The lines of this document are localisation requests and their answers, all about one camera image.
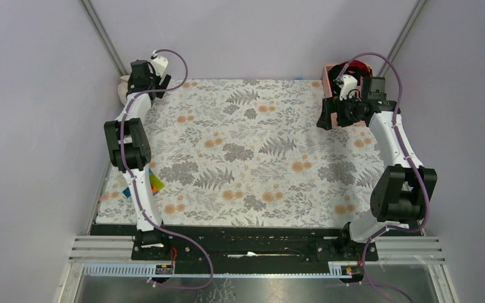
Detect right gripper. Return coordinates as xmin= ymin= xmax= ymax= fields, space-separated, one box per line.
xmin=315 ymin=92 xmax=363 ymax=131

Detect white mesh laundry bag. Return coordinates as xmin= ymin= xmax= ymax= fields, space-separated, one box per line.
xmin=117 ymin=75 xmax=130 ymax=105

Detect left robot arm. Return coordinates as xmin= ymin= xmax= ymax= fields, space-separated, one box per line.
xmin=104 ymin=60 xmax=171 ymax=259

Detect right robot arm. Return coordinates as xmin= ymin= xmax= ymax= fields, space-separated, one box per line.
xmin=317 ymin=74 xmax=438 ymax=260

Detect black and red bra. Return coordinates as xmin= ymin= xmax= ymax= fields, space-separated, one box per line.
xmin=327 ymin=60 xmax=373 ymax=91

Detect pink plastic basket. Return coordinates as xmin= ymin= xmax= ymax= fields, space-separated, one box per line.
xmin=322 ymin=64 xmax=361 ymax=127

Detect colourful toy block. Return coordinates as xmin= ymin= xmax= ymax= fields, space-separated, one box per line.
xmin=122 ymin=169 xmax=165 ymax=198

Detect floral tablecloth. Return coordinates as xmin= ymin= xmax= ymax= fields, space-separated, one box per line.
xmin=96 ymin=78 xmax=410 ymax=230

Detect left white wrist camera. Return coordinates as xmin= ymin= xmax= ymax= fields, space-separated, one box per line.
xmin=150 ymin=50 xmax=169 ymax=78

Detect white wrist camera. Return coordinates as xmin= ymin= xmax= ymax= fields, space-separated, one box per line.
xmin=150 ymin=50 xmax=169 ymax=78
xmin=338 ymin=74 xmax=357 ymax=101

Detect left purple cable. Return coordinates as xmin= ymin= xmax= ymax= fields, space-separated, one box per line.
xmin=118 ymin=49 xmax=215 ymax=291

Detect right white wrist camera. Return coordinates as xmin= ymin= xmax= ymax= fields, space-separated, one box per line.
xmin=338 ymin=74 xmax=357 ymax=101

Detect left aluminium corner post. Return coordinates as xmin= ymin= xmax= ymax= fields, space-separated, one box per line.
xmin=78 ymin=0 xmax=127 ymax=76

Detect aluminium corner post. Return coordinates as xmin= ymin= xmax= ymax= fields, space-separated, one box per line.
xmin=78 ymin=0 xmax=127 ymax=76
xmin=387 ymin=0 xmax=429 ymax=63

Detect right aluminium corner post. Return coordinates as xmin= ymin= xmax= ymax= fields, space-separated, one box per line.
xmin=387 ymin=0 xmax=429 ymax=63

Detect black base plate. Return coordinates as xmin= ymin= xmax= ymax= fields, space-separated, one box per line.
xmin=90 ymin=223 xmax=422 ymax=276

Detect aluminium front rail frame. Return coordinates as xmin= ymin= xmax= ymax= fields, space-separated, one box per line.
xmin=56 ymin=235 xmax=458 ymax=302

